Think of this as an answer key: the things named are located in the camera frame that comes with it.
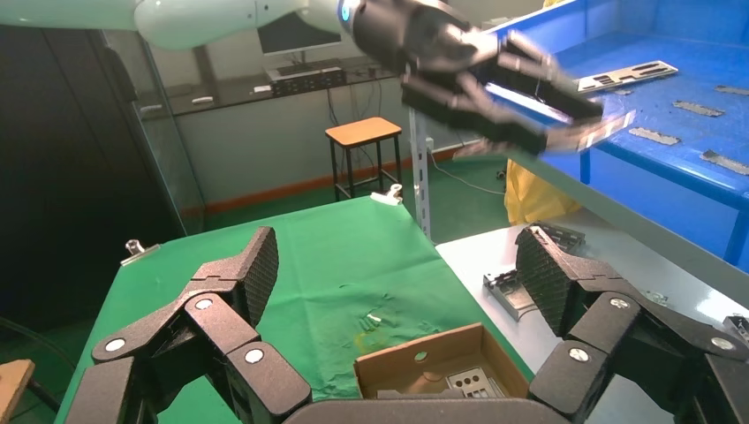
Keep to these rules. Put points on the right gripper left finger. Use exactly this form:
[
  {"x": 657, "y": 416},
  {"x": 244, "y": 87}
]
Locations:
[{"x": 222, "y": 327}]

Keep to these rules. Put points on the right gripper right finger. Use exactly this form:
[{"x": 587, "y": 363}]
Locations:
[{"x": 614, "y": 327}]

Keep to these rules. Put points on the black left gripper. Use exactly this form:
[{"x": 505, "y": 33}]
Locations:
[{"x": 415, "y": 35}]

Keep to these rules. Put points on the silver IO shield plate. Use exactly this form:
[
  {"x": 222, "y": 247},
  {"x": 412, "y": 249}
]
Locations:
[
  {"x": 632, "y": 75},
  {"x": 477, "y": 383},
  {"x": 591, "y": 133}
]

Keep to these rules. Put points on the blue plastic tray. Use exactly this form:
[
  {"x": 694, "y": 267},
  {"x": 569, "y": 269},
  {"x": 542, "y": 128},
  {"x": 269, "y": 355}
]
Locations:
[{"x": 655, "y": 187}]

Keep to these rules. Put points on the shallow brown cardboard box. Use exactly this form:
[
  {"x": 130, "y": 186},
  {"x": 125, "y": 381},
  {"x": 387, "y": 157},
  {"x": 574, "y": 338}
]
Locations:
[{"x": 409, "y": 363}]

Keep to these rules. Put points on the black equipment box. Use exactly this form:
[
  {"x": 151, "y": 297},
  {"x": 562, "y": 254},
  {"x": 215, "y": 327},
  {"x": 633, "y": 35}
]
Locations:
[{"x": 307, "y": 83}]

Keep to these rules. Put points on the white ribbed shelf deck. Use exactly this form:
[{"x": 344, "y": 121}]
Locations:
[{"x": 643, "y": 234}]

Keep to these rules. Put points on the yellow plastic bag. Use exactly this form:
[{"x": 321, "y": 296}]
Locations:
[{"x": 535, "y": 196}]

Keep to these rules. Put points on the silver binder clip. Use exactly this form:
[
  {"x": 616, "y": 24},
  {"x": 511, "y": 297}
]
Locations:
[
  {"x": 386, "y": 196},
  {"x": 137, "y": 251}
]

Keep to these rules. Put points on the grey tape strip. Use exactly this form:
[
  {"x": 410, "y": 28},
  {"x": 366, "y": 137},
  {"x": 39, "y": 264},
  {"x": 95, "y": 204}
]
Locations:
[
  {"x": 725, "y": 162},
  {"x": 698, "y": 108},
  {"x": 654, "y": 136},
  {"x": 623, "y": 92},
  {"x": 731, "y": 90}
]

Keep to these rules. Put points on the green table cloth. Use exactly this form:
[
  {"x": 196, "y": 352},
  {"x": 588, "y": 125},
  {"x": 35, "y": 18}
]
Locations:
[{"x": 327, "y": 263}]

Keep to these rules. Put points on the long metal channel strip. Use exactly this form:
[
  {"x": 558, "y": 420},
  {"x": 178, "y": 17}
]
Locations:
[{"x": 738, "y": 327}]

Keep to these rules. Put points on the white flat shelf board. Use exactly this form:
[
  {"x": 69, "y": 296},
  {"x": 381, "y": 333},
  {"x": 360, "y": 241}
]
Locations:
[{"x": 497, "y": 257}]

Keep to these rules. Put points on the stool with orange seat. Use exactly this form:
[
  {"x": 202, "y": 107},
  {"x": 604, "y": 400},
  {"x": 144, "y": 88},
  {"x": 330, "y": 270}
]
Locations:
[{"x": 363, "y": 131}]

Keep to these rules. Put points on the small white scrap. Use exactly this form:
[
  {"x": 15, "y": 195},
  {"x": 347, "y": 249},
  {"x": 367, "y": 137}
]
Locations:
[{"x": 373, "y": 319}]

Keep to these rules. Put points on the black keyboard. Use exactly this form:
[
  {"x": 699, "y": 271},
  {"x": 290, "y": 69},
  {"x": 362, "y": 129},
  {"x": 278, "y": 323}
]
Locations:
[{"x": 307, "y": 65}]

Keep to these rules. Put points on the dark glass cabinet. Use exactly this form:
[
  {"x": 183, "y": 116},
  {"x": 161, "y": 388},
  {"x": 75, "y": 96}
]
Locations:
[{"x": 70, "y": 175}]

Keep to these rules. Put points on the black computer monitor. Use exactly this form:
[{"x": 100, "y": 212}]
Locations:
[{"x": 298, "y": 38}]

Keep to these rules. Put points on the small white device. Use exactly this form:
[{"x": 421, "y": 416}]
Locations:
[
  {"x": 262, "y": 89},
  {"x": 202, "y": 99}
]

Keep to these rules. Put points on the small grey metal bracket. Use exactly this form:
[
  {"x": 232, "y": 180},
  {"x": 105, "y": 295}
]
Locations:
[{"x": 655, "y": 298}]

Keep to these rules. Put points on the white perforated rack post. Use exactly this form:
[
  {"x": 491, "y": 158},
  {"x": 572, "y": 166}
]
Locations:
[{"x": 420, "y": 175}]

